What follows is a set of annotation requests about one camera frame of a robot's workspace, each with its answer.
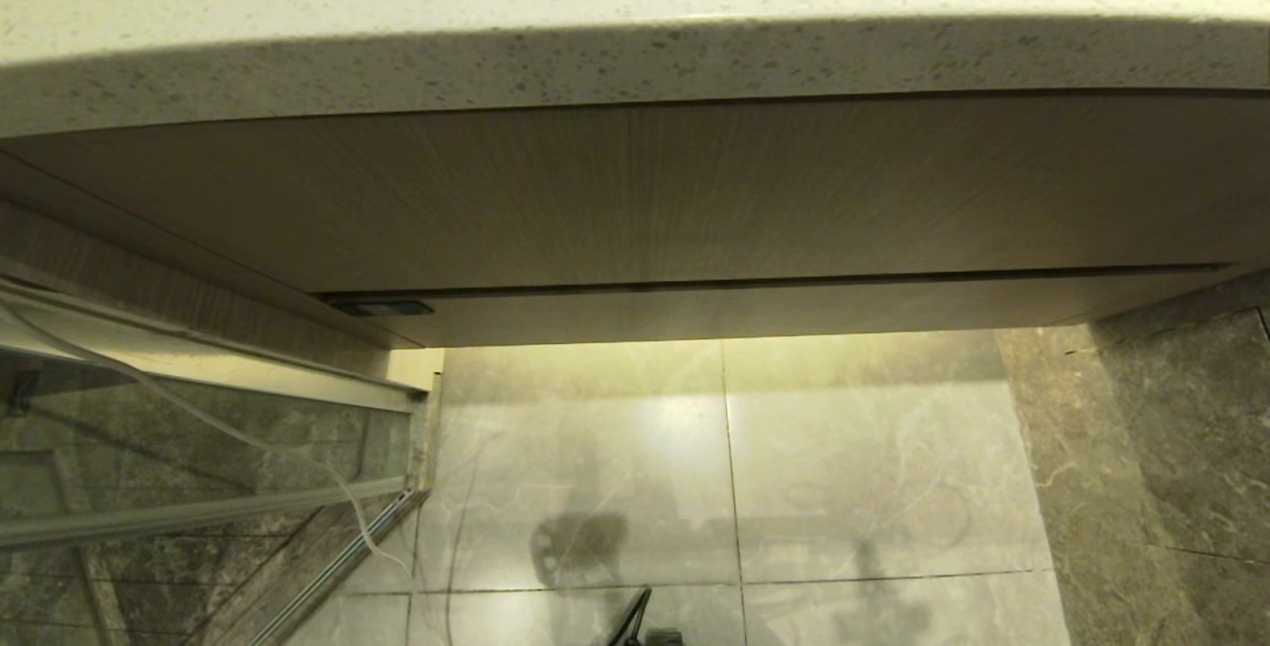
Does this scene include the light wooden vanity drawer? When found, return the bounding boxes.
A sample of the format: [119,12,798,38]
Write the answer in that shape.
[316,267,1236,348]

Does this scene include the aluminium glass door bar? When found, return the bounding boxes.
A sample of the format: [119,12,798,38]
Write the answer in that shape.
[0,480,414,550]

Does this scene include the chrome floor rail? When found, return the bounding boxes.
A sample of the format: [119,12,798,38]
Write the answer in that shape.
[243,489,430,646]

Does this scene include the clear glass shower panel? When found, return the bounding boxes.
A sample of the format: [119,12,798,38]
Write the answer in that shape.
[0,338,430,646]

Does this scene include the light wooden vanity cabinet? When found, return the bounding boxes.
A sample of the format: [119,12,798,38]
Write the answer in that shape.
[0,90,1270,349]

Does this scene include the black cable near base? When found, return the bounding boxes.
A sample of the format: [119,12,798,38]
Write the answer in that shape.
[605,585,654,646]

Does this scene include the aluminium shower track rail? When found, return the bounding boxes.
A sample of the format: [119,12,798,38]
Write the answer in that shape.
[0,277,443,416]

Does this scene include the thin white cable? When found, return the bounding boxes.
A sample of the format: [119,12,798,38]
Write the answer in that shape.
[0,297,413,578]

